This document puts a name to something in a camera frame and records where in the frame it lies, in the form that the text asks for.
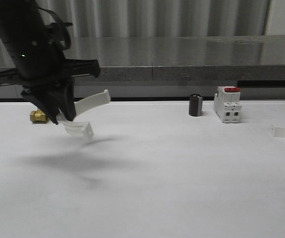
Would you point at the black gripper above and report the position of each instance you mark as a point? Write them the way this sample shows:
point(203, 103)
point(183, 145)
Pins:
point(44, 68)

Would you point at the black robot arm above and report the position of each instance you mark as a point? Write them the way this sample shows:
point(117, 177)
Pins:
point(36, 50)

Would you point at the black cylindrical capacitor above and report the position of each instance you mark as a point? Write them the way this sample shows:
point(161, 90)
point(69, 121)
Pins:
point(195, 105)

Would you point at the grey stone counter ledge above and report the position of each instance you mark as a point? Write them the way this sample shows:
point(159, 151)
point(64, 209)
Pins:
point(243, 60)

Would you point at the brass valve with red handle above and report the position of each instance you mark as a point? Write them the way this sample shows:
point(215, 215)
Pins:
point(38, 116)

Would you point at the white circuit breaker red switch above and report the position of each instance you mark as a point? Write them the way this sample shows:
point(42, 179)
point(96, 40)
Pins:
point(227, 104)

